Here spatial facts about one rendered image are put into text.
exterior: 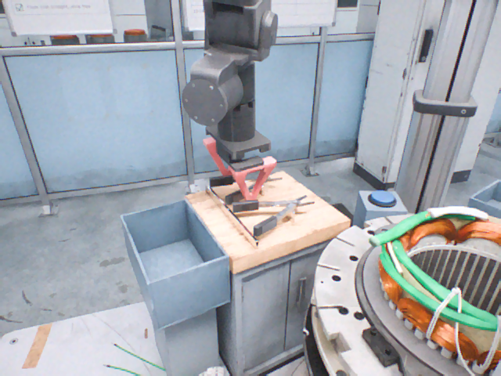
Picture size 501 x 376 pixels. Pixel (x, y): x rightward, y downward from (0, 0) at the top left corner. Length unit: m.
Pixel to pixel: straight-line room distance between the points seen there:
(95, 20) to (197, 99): 1.98
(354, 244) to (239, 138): 0.21
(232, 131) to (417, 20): 2.12
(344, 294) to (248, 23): 0.32
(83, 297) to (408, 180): 1.67
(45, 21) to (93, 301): 1.52
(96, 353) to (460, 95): 0.84
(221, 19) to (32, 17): 2.01
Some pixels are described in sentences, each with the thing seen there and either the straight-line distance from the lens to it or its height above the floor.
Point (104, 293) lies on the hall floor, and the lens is 2.06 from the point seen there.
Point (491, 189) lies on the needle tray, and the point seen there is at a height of 1.05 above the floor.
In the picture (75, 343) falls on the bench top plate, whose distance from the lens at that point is 0.82.
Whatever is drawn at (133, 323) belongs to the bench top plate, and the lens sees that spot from 0.81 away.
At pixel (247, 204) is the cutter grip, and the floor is 1.09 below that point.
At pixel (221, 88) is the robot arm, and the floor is 1.27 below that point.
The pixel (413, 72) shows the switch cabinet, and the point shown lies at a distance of 2.58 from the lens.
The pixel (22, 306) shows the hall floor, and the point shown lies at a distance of 2.17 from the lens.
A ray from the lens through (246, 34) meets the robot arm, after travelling 0.47.
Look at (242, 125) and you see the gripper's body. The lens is 0.51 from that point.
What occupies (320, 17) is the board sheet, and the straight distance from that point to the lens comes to 2.70.
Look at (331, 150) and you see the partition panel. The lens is 3.08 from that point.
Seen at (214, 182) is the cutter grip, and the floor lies 1.09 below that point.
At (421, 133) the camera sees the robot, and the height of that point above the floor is 1.11.
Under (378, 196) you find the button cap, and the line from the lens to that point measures 0.69.
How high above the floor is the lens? 1.37
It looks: 30 degrees down
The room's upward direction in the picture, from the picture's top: straight up
